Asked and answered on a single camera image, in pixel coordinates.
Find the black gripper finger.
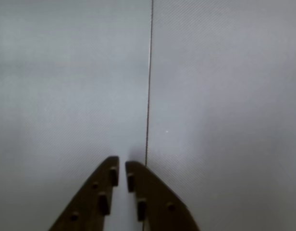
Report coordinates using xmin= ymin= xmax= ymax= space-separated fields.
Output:
xmin=48 ymin=155 xmax=120 ymax=231
xmin=125 ymin=160 xmax=200 ymax=231

